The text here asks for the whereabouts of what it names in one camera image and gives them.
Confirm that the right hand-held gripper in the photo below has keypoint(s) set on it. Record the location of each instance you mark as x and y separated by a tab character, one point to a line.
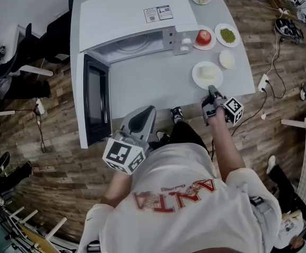
233	109

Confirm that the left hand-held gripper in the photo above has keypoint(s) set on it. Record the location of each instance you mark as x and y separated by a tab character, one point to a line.
121	151

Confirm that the large white plate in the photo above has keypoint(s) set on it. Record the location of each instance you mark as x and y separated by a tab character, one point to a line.
218	74

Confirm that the white microwave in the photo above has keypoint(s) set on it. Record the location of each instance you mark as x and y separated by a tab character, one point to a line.
131	12

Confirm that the person's left forearm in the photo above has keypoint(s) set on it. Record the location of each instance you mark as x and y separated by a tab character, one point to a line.
117	188

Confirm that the person's right forearm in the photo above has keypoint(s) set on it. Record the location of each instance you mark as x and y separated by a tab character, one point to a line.
223	146

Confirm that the person's black white sneaker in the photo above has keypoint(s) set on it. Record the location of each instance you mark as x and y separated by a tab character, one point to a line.
162	136
176	113

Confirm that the small white bowl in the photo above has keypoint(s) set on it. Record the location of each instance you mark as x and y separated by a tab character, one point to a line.
227	59

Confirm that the grey table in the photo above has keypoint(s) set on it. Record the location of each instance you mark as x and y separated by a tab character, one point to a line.
152	88

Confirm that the person's black trousers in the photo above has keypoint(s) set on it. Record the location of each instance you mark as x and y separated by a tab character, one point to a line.
184	133

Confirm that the white power strip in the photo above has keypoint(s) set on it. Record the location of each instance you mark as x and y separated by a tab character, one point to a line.
262	83
40	106

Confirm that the red apple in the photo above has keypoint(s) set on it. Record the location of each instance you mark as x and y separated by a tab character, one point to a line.
203	37

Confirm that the white paper scrap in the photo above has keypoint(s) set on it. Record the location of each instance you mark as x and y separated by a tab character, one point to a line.
263	116

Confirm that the green peas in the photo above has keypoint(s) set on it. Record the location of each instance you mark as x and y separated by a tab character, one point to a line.
227	35

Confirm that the black basket of items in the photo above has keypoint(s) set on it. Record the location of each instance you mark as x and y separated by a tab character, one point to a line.
287	28

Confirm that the person's white printed shirt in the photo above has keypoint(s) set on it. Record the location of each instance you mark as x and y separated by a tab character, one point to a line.
184	220

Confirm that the white table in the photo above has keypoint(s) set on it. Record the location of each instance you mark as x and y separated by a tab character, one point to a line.
37	70

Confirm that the black office chair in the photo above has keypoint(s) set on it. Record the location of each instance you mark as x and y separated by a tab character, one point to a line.
55	38

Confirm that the wooden desk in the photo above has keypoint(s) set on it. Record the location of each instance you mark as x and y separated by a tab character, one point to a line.
35	237

